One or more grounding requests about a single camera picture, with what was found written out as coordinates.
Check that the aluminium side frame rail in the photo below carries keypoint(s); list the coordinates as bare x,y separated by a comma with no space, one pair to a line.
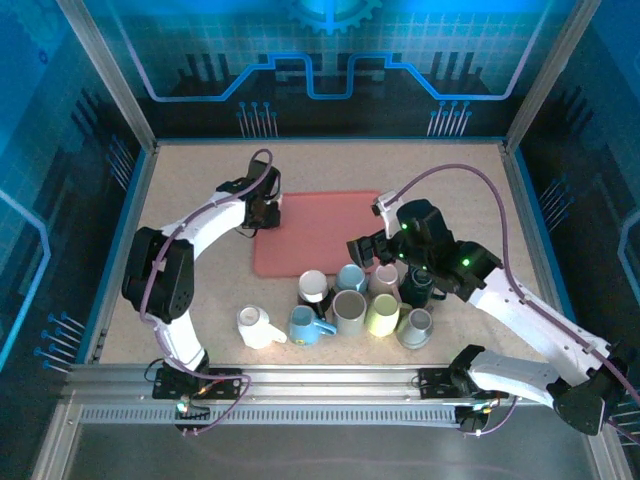
141,200
522,200

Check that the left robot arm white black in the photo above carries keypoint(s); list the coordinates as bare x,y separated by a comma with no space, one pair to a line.
210,225

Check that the cream white mug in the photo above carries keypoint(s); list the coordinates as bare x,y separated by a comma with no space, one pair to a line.
313,284

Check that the pink rectangular tray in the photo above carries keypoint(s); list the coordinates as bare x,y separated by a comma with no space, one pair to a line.
310,230

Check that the light blue mug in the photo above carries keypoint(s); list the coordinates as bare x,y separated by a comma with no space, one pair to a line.
351,278

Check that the dark green mug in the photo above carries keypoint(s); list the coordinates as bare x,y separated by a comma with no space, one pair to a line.
419,292

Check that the grey metal plate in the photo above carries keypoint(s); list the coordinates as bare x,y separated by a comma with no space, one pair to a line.
325,455

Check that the aluminium upright frame post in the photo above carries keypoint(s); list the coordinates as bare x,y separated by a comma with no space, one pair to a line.
548,75
110,75

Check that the large grey mug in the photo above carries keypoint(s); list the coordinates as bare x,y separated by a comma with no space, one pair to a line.
348,320

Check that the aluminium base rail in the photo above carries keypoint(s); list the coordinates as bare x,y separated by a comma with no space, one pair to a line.
325,382

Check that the blue mug yellow flower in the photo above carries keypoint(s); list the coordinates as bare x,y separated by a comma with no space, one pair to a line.
302,327

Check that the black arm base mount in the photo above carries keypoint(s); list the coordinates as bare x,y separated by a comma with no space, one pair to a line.
227,375
432,382

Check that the white ceramic mug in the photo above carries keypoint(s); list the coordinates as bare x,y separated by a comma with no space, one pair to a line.
255,332

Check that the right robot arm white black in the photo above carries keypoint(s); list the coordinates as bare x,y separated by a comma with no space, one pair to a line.
525,315

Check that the pale pink mug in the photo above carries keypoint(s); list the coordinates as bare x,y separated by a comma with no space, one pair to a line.
384,280

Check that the arm base connector block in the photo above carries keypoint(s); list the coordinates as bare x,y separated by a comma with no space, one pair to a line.
470,422
192,412

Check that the light green mug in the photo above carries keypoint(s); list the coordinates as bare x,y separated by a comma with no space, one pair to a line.
381,317

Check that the small grey mug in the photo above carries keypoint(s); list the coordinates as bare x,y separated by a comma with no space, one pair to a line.
415,332

